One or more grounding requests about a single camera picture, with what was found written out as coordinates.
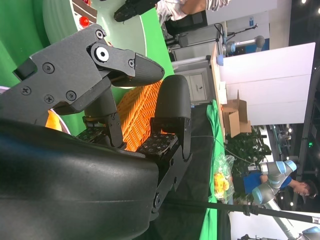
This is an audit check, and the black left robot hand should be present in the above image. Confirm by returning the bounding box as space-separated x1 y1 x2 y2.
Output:
113 0 161 23

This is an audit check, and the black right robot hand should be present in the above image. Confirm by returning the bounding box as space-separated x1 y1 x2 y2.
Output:
0 23 193 240

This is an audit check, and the grey-green round bowl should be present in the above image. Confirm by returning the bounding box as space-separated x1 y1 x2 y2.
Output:
41 0 149 90

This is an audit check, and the chocolate layered cake slice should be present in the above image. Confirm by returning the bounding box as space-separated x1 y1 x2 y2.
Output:
71 0 99 28

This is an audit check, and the lavender round plate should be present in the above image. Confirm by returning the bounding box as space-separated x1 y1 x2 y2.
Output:
0 84 73 137

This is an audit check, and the orange wicker basket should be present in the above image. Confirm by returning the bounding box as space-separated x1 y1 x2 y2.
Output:
116 80 164 153

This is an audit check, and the seated person in light shirt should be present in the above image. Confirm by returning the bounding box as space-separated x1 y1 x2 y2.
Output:
156 0 232 22

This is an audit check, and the white cabinet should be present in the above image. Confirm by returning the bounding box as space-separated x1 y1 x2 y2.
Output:
172 66 213 107

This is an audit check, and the green tablecloth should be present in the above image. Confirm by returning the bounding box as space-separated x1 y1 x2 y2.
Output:
0 0 176 138

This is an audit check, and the black backdrop cloth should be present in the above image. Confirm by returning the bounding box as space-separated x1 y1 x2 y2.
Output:
147 103 232 240

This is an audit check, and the green cloth with cartoon print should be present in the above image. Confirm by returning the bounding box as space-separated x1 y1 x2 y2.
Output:
198 98 228 240

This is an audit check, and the brown cardboard box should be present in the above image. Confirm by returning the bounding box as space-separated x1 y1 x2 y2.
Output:
221 89 253 138

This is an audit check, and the clear bag of yellow items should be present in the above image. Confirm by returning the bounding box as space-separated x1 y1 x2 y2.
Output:
211 152 236 205

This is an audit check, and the green leafy plant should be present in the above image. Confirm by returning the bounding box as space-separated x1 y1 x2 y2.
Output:
223 132 273 203

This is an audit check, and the black pole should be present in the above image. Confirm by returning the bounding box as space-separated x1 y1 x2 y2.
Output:
162 196 320 225

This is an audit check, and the person in blue shirt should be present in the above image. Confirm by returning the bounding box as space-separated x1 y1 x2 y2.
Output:
243 172 320 201

